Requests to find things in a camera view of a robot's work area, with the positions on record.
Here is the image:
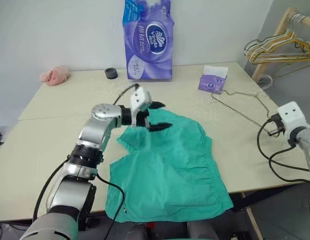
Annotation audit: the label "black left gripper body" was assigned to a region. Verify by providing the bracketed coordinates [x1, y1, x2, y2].
[136, 104, 154, 129]

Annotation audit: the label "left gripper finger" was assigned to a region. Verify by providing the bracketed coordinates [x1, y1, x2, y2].
[145, 117, 174, 133]
[148, 101, 167, 111]

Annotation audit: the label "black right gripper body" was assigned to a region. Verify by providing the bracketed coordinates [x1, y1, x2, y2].
[274, 113, 286, 133]

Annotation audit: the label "silver wire hanger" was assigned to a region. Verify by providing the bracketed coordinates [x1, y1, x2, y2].
[209, 89, 280, 131]

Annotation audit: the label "green shorts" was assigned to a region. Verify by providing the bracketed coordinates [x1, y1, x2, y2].
[104, 107, 235, 223]

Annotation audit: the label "small purple tissue pack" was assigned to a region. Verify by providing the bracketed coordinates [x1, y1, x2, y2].
[197, 65, 230, 95]

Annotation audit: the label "large purple tissue pack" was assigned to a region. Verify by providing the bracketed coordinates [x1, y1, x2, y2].
[122, 0, 176, 82]

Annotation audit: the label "wooden table leg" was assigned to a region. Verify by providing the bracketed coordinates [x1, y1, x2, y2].
[240, 192, 265, 240]

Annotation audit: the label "wooden clothes rack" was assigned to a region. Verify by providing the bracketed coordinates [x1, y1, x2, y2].
[251, 6, 310, 82]

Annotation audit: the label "pink cloth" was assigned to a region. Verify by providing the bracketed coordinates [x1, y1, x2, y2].
[39, 65, 71, 87]

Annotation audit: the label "dark grey rounded shape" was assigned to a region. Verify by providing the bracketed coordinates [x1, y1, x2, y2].
[119, 221, 149, 240]
[186, 219, 219, 240]

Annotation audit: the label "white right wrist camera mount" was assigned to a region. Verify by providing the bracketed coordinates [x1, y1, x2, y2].
[277, 101, 308, 138]

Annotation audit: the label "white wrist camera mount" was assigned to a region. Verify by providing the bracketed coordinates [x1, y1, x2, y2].
[277, 101, 308, 138]
[129, 85, 154, 129]

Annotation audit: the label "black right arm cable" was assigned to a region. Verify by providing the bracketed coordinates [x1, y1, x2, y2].
[256, 117, 310, 185]

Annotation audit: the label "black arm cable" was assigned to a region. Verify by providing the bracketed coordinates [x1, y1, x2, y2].
[32, 83, 140, 240]
[256, 117, 310, 185]

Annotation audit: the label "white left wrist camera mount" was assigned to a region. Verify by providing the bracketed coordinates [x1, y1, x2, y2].
[129, 85, 154, 129]

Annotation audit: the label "yellow wire hanger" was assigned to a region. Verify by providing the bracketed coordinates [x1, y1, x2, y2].
[246, 31, 310, 64]

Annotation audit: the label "white wire hanger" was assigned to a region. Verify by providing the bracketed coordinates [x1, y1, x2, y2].
[249, 14, 310, 58]

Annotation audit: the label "dark grey wire hanger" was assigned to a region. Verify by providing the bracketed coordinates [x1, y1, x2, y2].
[243, 37, 310, 55]

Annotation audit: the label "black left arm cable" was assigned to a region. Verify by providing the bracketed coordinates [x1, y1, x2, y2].
[32, 83, 140, 240]

